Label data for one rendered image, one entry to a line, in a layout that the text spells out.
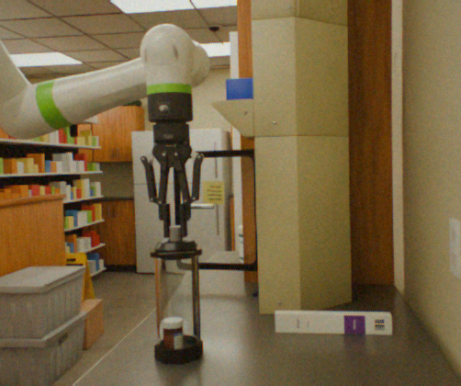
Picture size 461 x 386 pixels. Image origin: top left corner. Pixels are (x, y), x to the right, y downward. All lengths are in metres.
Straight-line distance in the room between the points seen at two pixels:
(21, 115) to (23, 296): 2.24
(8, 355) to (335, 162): 2.64
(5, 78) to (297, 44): 0.70
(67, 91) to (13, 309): 2.39
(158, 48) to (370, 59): 0.88
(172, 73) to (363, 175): 0.87
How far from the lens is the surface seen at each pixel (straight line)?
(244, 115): 1.38
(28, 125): 1.33
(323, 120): 1.43
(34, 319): 3.48
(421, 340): 1.27
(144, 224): 6.63
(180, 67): 1.06
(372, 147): 1.74
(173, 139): 1.05
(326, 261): 1.45
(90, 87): 1.26
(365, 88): 1.75
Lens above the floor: 1.34
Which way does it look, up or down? 3 degrees down
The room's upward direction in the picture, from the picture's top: 2 degrees counter-clockwise
